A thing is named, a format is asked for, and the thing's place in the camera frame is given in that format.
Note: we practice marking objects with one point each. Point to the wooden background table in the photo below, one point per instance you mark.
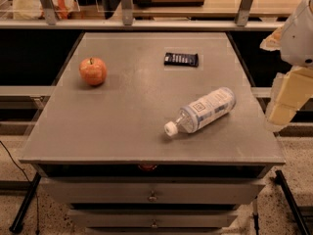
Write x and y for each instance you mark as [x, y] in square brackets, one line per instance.
[219, 9]

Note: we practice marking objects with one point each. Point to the clear plastic water bottle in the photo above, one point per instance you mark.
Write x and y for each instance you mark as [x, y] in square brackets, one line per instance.
[202, 112]

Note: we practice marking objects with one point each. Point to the left black stand leg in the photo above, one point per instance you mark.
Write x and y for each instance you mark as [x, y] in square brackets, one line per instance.
[16, 227]

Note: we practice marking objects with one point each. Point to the red apple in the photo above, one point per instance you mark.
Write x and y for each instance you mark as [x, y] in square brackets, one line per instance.
[93, 71]

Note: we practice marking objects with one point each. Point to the black snack bar wrapper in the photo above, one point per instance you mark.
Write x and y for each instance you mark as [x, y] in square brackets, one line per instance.
[178, 59]

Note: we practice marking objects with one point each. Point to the white orange plastic bag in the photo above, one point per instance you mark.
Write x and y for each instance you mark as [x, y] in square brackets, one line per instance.
[32, 9]

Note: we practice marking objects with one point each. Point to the metal guard rail frame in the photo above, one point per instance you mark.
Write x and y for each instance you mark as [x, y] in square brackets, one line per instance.
[97, 17]

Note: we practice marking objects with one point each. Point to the upper grey drawer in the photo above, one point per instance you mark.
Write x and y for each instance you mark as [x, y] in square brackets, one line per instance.
[212, 192]

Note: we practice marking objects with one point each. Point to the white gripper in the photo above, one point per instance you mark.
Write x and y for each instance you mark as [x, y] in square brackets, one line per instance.
[298, 38]

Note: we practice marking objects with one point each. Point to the grey drawer cabinet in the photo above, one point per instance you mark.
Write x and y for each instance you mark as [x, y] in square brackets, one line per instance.
[114, 131]

